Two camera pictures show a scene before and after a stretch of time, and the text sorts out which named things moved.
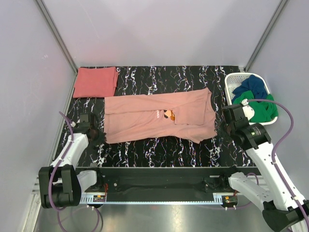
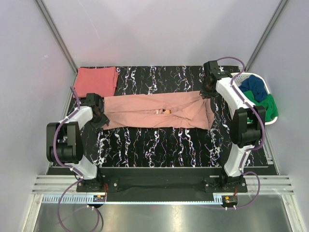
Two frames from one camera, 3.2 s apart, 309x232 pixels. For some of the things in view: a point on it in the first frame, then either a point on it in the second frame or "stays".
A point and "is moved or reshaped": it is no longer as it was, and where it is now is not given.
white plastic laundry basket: x=233 y=80 stays
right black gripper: x=223 y=133 to x=205 y=94
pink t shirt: x=189 y=116 is moved or reshaped
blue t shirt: x=254 y=84 stays
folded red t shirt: x=95 y=82 stays
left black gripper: x=101 y=139 to x=104 y=120
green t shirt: x=263 y=111 stays
